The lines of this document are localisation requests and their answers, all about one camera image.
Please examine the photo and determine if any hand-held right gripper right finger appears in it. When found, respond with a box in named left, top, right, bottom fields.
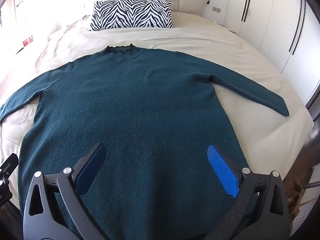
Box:
left=202, top=144, right=292, bottom=240

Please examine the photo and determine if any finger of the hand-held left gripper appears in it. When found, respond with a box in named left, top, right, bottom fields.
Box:
left=0, top=153, right=19, bottom=208

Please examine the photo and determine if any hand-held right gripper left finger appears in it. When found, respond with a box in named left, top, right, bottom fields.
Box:
left=22, top=142, right=118, bottom=240

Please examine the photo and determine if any teal knit sweater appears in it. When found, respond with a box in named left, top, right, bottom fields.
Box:
left=0, top=44, right=290, bottom=240

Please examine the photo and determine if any bed with cream sheet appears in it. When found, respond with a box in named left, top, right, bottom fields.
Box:
left=0, top=11, right=315, bottom=188

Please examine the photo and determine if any zebra print pillow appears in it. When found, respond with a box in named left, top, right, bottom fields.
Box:
left=90, top=0, right=173, bottom=31

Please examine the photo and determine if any white wardrobe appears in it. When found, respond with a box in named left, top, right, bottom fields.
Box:
left=209, top=0, right=320, bottom=105

